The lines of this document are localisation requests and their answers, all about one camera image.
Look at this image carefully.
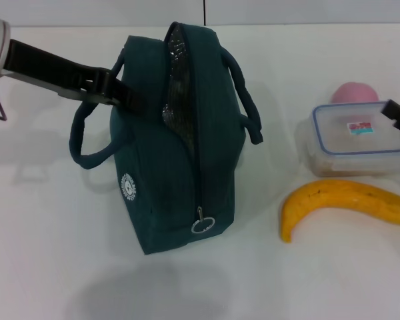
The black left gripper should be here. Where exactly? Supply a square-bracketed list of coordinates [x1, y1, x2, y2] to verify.
[2, 39, 147, 115]

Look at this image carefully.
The pink round peach toy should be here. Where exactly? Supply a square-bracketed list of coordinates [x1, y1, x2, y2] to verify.
[331, 82, 380, 104]

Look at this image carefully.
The clear plastic container blue seal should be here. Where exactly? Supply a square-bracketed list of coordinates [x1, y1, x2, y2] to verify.
[296, 102, 400, 177]

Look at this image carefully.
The dark teal insulated lunch bag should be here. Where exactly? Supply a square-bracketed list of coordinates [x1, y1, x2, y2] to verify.
[69, 21, 264, 256]

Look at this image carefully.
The yellow banana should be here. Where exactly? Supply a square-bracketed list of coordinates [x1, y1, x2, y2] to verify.
[279, 179, 400, 243]

